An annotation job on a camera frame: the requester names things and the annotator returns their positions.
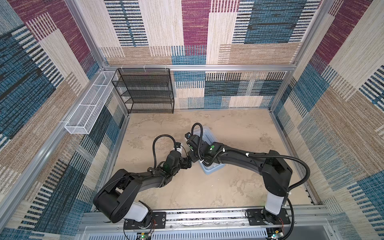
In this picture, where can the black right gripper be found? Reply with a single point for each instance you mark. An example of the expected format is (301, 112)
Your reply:
(191, 153)

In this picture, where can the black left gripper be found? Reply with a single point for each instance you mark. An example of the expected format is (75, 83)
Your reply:
(186, 162)

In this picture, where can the light blue plastic tool box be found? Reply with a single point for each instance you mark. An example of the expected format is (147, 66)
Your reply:
(209, 138)

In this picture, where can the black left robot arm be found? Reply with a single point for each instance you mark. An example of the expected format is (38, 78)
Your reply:
(117, 196)

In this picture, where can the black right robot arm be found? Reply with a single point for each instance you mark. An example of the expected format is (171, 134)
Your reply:
(271, 166)

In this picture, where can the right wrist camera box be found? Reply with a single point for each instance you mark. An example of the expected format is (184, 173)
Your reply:
(188, 136)

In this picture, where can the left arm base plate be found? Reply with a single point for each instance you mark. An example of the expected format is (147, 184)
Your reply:
(153, 220)

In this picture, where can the black wire mesh shelf rack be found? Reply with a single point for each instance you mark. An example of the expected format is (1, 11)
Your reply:
(145, 90)

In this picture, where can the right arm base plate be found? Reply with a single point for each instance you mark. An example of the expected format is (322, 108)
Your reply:
(259, 217)

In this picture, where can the white wire mesh basket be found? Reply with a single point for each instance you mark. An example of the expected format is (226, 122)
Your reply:
(87, 112)

